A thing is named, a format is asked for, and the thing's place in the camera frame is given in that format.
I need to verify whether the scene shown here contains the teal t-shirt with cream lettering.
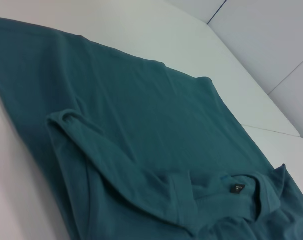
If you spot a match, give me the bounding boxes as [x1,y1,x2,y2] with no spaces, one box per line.
[0,15,303,240]

